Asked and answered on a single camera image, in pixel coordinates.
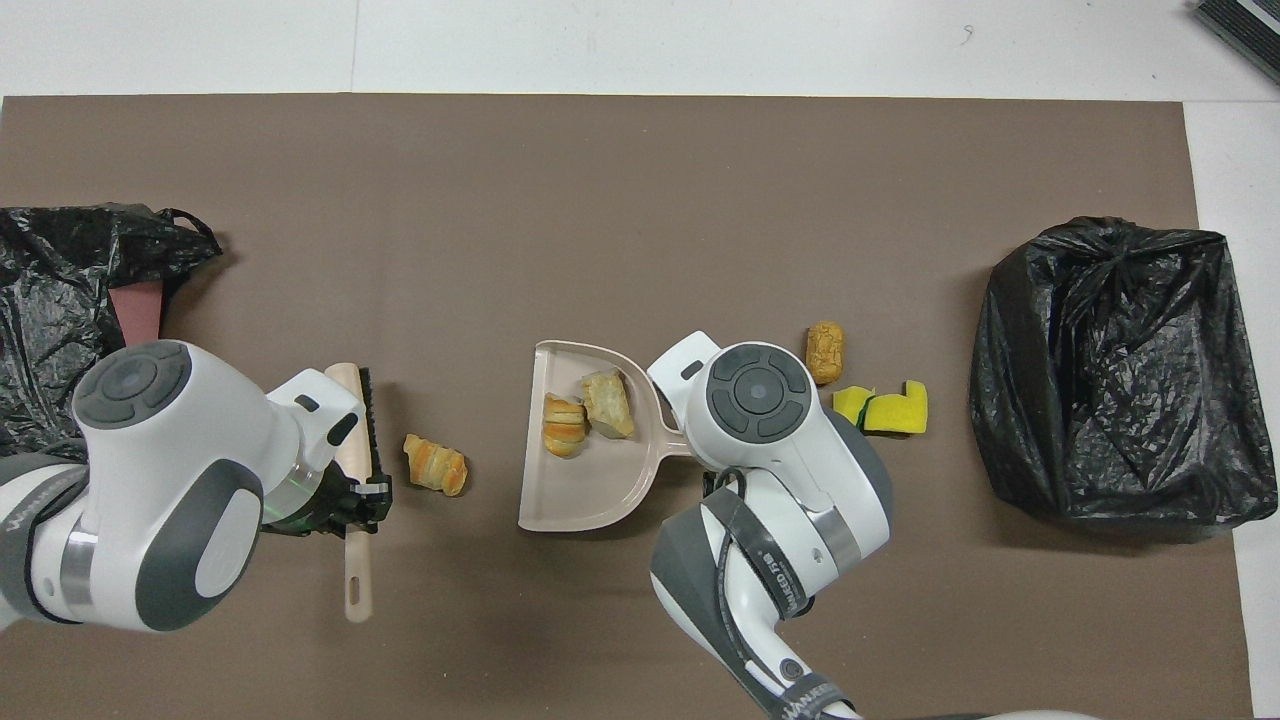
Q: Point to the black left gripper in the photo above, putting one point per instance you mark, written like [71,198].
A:
[320,510]

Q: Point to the beige brush with black bristles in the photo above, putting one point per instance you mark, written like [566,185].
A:
[357,580]

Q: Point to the beige plastic dustpan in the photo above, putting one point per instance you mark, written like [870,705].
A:
[590,490]

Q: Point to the pale bread chunk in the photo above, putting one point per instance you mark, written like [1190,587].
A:
[608,405]

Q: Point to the brown bread roll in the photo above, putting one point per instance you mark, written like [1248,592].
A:
[824,352]

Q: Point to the small yellow sponge piece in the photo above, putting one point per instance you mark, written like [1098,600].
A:
[850,405]

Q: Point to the large yellow sponge piece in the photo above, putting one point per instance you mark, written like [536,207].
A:
[900,412]

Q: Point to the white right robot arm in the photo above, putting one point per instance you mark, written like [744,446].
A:
[760,400]

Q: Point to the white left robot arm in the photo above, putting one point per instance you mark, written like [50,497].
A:
[180,450]

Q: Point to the black bag lining pink bin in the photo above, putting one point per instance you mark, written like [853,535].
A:
[50,290]

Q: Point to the black trash bag bin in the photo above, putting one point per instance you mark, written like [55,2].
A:
[1080,350]

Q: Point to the brown paper table mat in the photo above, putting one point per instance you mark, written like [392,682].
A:
[600,150]

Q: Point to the grey ribbed device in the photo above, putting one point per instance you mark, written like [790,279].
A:
[1250,25]

